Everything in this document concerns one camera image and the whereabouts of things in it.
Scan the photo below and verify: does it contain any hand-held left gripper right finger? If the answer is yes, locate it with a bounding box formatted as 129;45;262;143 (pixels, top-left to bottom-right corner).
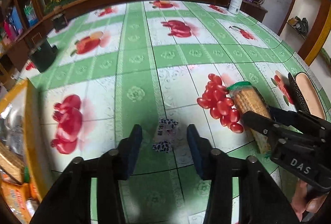
187;124;302;224

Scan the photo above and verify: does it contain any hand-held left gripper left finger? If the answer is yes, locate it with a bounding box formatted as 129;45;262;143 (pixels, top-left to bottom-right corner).
30;124;143;224

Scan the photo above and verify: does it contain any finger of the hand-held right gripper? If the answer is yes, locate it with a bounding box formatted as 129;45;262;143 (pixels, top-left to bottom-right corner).
242;110;280;142
269;106;303;126

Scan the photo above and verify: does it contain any slim green-end cracker packet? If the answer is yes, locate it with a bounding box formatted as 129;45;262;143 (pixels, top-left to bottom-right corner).
227;81;275;155

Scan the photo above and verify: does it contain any small white patterned candy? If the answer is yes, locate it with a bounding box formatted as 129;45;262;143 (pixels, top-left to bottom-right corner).
151;117;179;154

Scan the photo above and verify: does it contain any yellow cardboard box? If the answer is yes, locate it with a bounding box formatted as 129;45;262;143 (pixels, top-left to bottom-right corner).
0;79;56;224

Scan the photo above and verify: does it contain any orange biscuit packet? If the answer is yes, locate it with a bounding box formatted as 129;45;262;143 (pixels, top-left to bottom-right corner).
1;183;34;224

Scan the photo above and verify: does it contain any silver foil snack packet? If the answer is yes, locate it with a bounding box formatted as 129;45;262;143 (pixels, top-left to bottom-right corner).
0;100;26;152

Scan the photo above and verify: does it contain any person's right hand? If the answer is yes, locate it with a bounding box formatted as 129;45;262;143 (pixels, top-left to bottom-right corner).
291;179;327;223

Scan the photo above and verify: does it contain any large green-end cracker packet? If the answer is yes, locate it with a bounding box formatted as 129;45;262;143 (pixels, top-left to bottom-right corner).
0;141;25;184

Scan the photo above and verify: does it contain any black cup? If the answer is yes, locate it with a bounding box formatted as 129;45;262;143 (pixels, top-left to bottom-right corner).
28;39;59;73

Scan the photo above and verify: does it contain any small black box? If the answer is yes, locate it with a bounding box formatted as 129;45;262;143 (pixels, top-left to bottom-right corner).
51;14;69;32

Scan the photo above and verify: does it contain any light green packet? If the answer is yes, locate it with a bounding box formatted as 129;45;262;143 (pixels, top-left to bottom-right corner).
24;2;39;27

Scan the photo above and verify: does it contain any blue packet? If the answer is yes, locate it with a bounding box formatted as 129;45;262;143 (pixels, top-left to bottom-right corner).
9;6;24;35

